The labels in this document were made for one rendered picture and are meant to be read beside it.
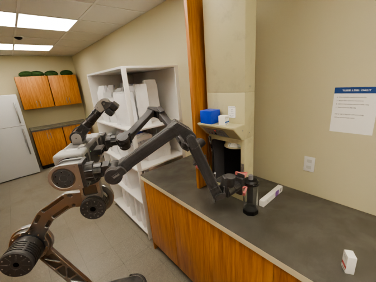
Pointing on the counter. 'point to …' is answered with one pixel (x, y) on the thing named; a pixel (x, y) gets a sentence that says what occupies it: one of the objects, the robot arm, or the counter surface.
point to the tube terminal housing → (247, 111)
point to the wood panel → (196, 71)
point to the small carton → (223, 120)
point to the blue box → (210, 116)
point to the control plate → (216, 132)
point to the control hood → (233, 132)
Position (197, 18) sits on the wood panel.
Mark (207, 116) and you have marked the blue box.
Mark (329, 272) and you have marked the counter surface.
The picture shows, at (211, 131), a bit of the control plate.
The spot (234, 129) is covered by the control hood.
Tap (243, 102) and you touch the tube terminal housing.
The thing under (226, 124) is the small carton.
